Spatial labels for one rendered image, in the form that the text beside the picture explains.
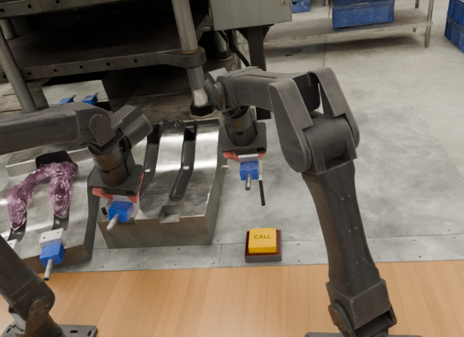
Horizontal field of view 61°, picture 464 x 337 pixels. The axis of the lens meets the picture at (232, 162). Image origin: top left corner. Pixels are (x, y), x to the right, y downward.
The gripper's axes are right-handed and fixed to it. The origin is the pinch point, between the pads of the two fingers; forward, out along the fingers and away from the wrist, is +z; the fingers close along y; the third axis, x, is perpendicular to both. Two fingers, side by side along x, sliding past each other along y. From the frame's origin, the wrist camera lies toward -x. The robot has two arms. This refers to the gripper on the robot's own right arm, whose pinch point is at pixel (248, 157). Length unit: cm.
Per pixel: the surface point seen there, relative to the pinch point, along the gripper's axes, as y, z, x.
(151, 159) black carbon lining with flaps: 29.2, 9.4, -7.8
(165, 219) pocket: 20.6, 2.3, 13.8
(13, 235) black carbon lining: 60, 2, 15
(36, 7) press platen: 79, 2, -75
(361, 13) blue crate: -89, 212, -289
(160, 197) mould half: 22.5, 2.4, 7.7
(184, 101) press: 35, 49, -62
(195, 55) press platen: 21, 19, -56
